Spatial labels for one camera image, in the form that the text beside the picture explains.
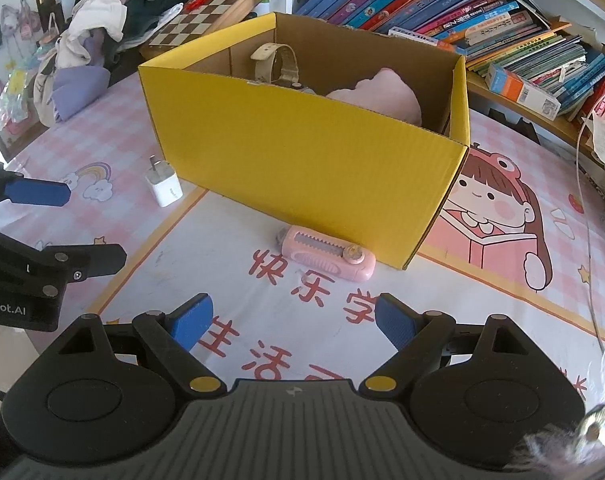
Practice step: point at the pink cartoon desk mat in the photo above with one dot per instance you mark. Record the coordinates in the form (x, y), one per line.
(222, 240)

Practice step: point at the white charger plug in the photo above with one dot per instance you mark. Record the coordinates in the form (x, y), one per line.
(163, 186)

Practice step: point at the white blue carton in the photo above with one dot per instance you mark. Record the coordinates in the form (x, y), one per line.
(519, 91)

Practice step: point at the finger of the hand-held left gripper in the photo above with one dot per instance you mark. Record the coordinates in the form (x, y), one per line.
(90, 256)
(38, 193)

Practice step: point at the pink plush toy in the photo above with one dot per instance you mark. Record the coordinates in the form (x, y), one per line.
(382, 97)

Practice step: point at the wooden chessboard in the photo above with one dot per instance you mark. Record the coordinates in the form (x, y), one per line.
(207, 12)

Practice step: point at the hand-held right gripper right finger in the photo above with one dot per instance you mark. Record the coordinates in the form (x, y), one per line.
(395, 322)

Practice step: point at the lavender garment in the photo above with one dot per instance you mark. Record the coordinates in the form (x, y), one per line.
(75, 90)

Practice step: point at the shelf of colourful books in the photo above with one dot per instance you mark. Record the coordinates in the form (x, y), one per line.
(462, 15)

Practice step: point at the white garment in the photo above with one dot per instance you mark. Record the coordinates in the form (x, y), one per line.
(95, 20)

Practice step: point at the beige wrist watch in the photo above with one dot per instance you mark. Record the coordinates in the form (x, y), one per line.
(278, 64)

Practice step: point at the pile of dark clothes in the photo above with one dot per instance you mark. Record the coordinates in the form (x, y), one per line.
(150, 2)

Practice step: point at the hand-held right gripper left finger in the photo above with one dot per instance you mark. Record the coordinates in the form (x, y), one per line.
(192, 321)

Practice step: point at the clear plastic packets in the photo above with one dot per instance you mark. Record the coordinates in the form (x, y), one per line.
(15, 100)

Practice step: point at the wooden bookshelf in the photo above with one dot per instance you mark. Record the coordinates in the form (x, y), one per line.
(542, 127)

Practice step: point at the pink hanging bag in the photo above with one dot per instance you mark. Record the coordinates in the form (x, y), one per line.
(18, 22)

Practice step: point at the pink utility knife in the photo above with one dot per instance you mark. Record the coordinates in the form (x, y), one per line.
(327, 255)

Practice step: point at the yellow cardboard box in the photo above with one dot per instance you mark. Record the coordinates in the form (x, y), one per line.
(292, 160)

